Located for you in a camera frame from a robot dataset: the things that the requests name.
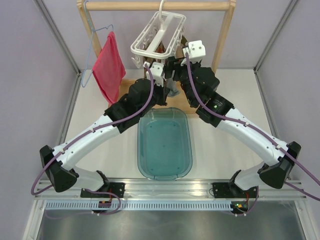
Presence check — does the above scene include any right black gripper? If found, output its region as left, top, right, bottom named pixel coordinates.
left=164, top=55, right=202, bottom=106

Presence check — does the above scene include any grey ankle sock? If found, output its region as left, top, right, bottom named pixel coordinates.
left=166, top=78, right=180, bottom=98

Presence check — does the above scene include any white clip sock hanger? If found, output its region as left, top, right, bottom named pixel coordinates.
left=130, top=0, right=186, bottom=69

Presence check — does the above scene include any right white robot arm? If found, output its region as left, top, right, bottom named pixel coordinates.
left=164, top=57, right=301, bottom=197

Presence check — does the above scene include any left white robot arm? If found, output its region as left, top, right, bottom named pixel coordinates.
left=39, top=78, right=170, bottom=198

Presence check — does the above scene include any cream striped sock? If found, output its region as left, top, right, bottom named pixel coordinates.
left=175, top=35, right=188, bottom=59

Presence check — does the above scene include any argyle patterned sock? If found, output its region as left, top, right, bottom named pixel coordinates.
left=142, top=56, right=153, bottom=79

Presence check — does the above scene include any blue translucent plastic bin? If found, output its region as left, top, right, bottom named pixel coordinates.
left=137, top=107, right=193, bottom=181

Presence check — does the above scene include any red mesh cloth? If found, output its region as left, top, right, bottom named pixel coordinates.
left=92, top=31, right=126, bottom=105

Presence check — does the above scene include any wooden clothes rack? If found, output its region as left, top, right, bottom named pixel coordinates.
left=77, top=0, right=236, bottom=83

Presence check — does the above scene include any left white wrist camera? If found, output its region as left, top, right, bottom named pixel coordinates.
left=143, top=61, right=165, bottom=87

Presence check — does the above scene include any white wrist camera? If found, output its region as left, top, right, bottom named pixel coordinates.
left=181, top=40, right=206, bottom=66
left=143, top=61, right=165, bottom=87

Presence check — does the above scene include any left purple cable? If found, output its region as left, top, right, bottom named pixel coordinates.
left=29, top=64, right=154, bottom=196

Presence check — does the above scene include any purple cable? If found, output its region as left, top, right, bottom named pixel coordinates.
left=185, top=54, right=320, bottom=201
left=29, top=64, right=154, bottom=196

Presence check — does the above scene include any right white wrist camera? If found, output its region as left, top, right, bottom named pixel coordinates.
left=181, top=40, right=206, bottom=66

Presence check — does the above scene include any aluminium mounting rail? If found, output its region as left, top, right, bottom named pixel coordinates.
left=35, top=178, right=307, bottom=201

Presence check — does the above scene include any blue wire hanger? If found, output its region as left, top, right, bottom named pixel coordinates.
left=80, top=0, right=114, bottom=88

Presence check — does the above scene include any slotted cable duct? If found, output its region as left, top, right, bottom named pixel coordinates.
left=45, top=200, right=233, bottom=211

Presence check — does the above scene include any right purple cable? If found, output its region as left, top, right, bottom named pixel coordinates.
left=185, top=54, right=320, bottom=201

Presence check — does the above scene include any right aluminium frame post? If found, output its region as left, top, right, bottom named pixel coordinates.
left=252, top=0, right=301, bottom=76

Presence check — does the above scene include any aluminium frame post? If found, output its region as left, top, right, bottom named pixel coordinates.
left=33, top=0, right=82, bottom=76
left=252, top=0, right=301, bottom=76

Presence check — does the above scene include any left aluminium frame post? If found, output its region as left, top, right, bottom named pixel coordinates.
left=33, top=0, right=82, bottom=76

